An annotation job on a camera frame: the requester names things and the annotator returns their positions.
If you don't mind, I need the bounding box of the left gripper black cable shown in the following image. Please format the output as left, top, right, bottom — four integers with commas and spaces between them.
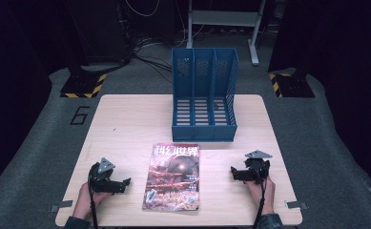
87, 165, 99, 229

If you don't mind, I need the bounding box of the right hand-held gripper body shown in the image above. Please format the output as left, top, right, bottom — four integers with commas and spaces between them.
244, 150, 274, 185

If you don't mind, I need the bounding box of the blue plastic file rack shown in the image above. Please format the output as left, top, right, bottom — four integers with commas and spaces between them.
171, 47, 239, 143

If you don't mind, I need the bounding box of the person's right hand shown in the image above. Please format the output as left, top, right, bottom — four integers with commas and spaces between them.
244, 176, 277, 216

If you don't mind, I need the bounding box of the person's left hand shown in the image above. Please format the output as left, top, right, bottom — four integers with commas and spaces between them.
72, 182, 112, 221

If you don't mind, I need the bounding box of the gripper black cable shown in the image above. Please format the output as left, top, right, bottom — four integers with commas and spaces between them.
87, 165, 99, 229
253, 176, 267, 229

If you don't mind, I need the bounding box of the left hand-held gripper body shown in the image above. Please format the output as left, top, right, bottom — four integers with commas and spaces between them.
88, 156, 124, 193

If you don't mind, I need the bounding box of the grey metal table bracket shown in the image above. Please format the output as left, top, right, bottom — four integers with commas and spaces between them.
49, 199, 74, 213
284, 200, 309, 210

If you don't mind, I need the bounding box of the red illustrated magazine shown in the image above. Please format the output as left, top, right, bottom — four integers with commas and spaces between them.
141, 142, 201, 213

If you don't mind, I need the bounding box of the bundle of floor cables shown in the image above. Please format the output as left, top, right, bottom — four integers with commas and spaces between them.
131, 32, 189, 84

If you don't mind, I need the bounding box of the white hanging cable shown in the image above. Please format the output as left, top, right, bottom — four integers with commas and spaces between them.
124, 0, 161, 18

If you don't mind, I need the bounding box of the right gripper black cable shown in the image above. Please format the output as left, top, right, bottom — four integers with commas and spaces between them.
253, 176, 267, 229

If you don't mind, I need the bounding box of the white metal stand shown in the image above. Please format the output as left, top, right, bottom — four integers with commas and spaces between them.
186, 0, 269, 67

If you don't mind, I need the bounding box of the black stand with striped base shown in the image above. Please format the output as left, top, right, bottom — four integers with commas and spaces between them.
268, 0, 317, 98
59, 0, 107, 99

